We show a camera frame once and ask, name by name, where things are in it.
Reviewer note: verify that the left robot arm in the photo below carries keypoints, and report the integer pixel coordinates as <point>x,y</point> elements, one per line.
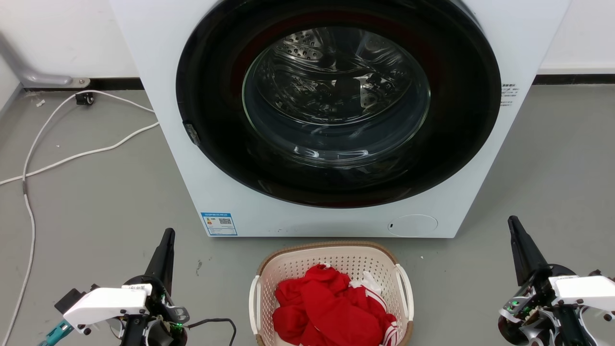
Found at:
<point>144,335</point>

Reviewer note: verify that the small black floor caster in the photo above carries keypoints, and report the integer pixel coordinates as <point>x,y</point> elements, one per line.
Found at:
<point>85,98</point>

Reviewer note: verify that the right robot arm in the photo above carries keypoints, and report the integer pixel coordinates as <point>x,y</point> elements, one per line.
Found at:
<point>571,329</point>

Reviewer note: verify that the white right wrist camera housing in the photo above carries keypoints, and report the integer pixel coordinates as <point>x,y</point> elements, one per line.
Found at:
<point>584,290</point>

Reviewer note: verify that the blue energy label sticker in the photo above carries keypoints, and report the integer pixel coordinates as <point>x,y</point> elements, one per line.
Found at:
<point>219,224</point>

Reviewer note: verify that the round white filter cover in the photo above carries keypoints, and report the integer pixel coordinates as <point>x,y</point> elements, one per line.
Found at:
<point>412,225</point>

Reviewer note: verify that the beige perforated laundry basket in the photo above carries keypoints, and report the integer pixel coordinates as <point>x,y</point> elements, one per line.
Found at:
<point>293,265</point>

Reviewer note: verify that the red garment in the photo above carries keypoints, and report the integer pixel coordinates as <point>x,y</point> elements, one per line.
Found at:
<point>331,312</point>

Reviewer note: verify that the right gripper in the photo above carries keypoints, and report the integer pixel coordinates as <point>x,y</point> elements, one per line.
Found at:
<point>531,300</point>

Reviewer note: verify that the white front-load washing machine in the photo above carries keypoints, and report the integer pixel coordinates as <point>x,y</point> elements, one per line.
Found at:
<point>226,192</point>

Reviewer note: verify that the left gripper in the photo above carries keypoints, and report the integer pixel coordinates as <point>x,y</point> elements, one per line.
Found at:
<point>158,300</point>

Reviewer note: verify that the small text warning sticker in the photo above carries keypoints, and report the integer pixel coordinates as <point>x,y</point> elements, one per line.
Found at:
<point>509,94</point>

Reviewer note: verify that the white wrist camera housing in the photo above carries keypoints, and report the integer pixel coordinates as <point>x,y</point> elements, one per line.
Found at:
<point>103,303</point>
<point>584,290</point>

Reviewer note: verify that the black round washer door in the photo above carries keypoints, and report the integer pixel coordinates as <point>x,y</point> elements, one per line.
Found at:
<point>211,81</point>

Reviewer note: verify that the grey drain pipe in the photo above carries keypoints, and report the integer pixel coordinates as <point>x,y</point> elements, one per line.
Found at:
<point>29,76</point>

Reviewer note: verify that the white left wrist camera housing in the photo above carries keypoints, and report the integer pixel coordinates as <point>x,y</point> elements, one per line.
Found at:
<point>103,303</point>

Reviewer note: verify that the steel washing drum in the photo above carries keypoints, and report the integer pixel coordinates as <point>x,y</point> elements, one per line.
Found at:
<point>331,72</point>

